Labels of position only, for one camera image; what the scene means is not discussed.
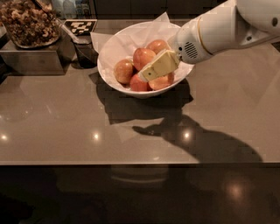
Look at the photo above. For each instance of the red apple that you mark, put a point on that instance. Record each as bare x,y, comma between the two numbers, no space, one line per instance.
123,71
162,82
141,57
136,84
158,45

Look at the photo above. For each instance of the white ceramic bowl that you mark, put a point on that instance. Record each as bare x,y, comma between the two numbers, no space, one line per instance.
180,74

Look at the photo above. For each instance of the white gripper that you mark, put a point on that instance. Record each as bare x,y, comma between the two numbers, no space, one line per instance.
185,44

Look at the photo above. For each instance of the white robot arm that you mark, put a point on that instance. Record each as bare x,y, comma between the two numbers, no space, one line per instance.
235,24

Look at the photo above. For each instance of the glass jar of nuts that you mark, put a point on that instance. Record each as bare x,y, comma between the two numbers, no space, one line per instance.
29,23

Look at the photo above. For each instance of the dark small cup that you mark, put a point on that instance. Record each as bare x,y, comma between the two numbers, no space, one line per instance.
86,55

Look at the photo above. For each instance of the stainless steel box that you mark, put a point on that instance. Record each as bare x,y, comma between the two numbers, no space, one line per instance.
51,60

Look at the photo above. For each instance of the black white marker card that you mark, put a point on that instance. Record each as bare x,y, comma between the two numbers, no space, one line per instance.
81,27

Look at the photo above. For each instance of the white paper bowl liner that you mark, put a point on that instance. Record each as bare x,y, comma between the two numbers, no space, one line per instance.
112,48

